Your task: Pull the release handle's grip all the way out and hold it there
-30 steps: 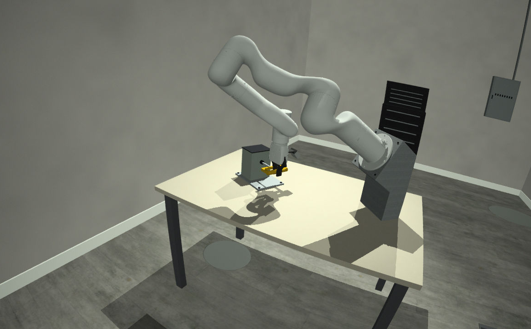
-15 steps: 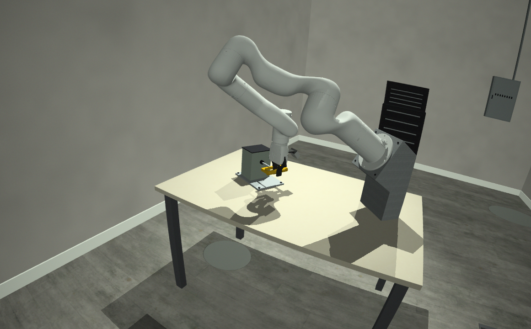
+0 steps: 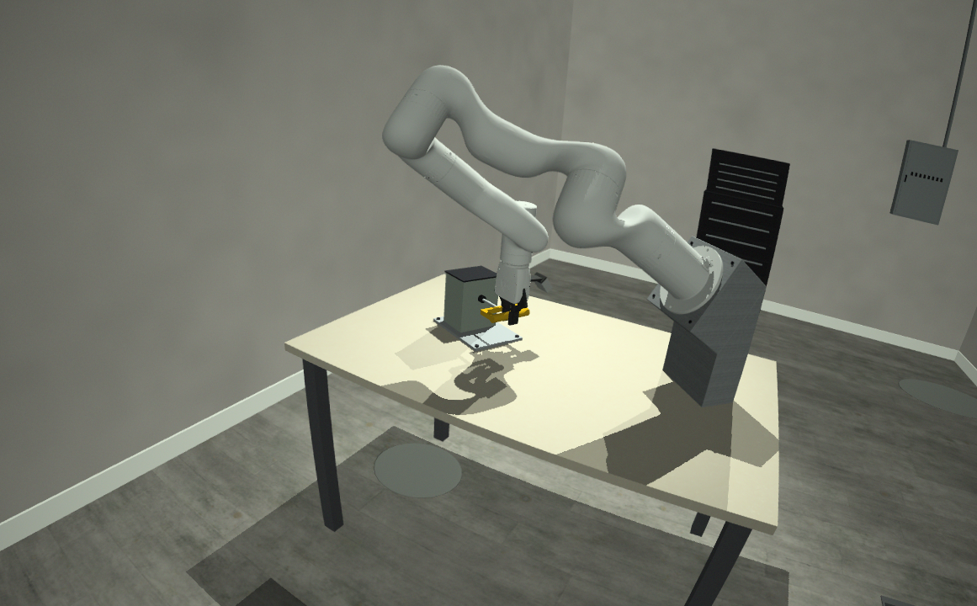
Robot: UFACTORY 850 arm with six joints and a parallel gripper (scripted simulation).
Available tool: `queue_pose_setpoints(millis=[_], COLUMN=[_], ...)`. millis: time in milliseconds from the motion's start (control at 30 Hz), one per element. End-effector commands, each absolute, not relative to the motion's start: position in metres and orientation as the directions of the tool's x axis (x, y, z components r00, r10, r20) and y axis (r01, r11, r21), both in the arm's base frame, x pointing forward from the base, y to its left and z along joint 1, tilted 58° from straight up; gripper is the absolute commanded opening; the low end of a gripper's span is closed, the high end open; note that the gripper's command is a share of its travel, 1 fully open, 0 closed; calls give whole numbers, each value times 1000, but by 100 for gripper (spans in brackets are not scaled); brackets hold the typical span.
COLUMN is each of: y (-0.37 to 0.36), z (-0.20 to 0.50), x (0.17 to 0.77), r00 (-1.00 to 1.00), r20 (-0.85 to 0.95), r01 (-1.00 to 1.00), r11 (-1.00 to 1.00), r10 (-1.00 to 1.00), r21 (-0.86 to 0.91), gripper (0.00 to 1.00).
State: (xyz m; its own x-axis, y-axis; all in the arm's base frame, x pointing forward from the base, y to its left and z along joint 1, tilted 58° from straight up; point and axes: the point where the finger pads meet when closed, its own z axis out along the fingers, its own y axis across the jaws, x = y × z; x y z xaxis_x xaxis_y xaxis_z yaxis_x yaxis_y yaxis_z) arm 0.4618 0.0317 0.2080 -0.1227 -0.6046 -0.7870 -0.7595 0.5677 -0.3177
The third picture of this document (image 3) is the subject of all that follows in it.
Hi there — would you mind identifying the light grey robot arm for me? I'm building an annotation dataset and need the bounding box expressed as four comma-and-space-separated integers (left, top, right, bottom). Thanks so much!
382, 66, 723, 315

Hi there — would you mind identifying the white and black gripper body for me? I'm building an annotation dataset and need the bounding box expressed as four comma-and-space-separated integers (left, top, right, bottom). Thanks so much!
495, 260, 530, 304

